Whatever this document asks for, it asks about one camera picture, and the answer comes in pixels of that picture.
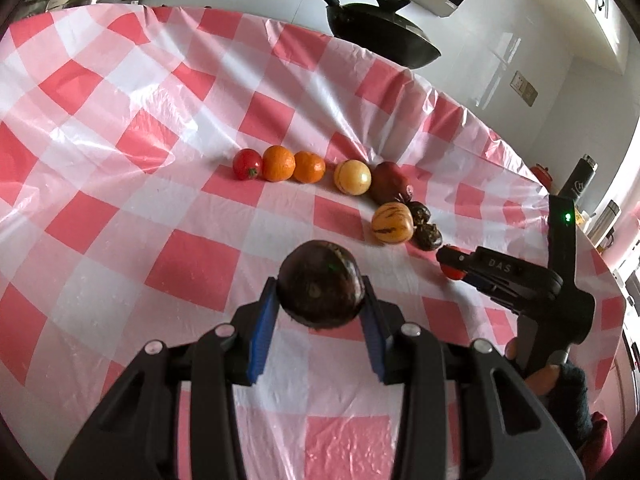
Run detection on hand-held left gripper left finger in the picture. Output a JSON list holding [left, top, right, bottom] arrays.
[[54, 276, 281, 480]]

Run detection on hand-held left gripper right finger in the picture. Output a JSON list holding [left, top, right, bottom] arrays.
[[361, 275, 586, 480]]

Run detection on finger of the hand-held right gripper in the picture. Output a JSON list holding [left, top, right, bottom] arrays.
[[462, 272, 526, 312], [436, 246, 521, 279]]

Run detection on red tomato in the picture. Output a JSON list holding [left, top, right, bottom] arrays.
[[232, 148, 263, 181], [440, 244, 466, 281]]

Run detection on dark wrinkled passion fruit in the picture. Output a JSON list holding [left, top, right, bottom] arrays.
[[414, 223, 443, 252], [407, 201, 432, 226]]

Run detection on large dark red apple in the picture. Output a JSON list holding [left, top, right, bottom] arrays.
[[276, 240, 364, 330]]

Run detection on striped yellow pepino melon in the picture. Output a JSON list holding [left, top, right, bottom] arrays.
[[371, 202, 415, 245]]

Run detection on small dark red apple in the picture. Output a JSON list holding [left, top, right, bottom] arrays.
[[370, 161, 415, 202]]

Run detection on plain yellow pepino melon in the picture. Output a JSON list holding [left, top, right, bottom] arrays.
[[333, 159, 373, 195]]

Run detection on large orange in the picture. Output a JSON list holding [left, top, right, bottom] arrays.
[[262, 145, 297, 182]]

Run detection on small orange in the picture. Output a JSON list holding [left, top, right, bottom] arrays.
[[293, 151, 327, 184]]

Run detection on person's right hand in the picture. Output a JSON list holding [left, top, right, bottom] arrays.
[[504, 337, 563, 398]]

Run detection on silver tumbler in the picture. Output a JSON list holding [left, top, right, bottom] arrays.
[[585, 200, 623, 253]]

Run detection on black tumbler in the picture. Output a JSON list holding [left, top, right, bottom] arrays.
[[557, 155, 598, 211]]

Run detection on red pot lid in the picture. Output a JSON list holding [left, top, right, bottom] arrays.
[[530, 162, 553, 193]]

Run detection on person's red clothing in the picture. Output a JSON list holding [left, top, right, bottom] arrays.
[[575, 410, 618, 480]]

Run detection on red white checkered tablecloth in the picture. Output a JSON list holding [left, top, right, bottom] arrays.
[[0, 2, 628, 480]]

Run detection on black frying pan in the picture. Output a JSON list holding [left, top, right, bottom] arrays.
[[265, 0, 443, 70]]

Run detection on wall power outlet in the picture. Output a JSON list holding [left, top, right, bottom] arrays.
[[510, 71, 539, 107]]

